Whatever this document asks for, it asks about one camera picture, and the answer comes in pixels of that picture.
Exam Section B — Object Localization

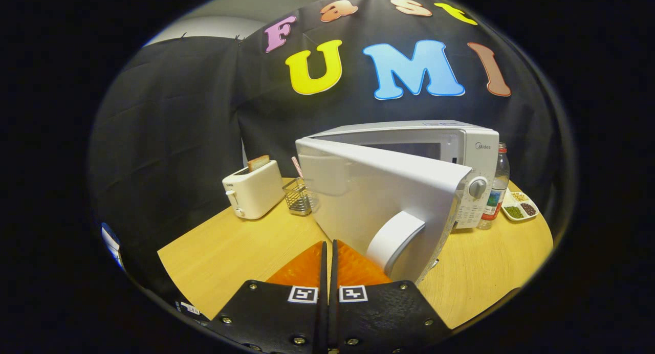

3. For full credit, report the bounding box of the wire mesh utensil basket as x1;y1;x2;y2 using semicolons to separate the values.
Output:
282;177;319;216

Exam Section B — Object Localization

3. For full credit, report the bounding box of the cream toaster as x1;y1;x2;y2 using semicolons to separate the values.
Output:
222;160;285;220

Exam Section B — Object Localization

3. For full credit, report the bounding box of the clear plastic water bottle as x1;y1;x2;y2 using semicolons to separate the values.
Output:
477;142;511;230

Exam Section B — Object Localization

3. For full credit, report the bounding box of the white microwave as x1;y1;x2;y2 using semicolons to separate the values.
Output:
295;120;500;285

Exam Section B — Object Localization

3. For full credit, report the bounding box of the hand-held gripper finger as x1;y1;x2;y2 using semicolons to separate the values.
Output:
207;240;329;354
330;239;453;354

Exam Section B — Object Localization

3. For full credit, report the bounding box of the white divided bean dish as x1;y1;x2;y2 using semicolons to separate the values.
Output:
501;191;539;223

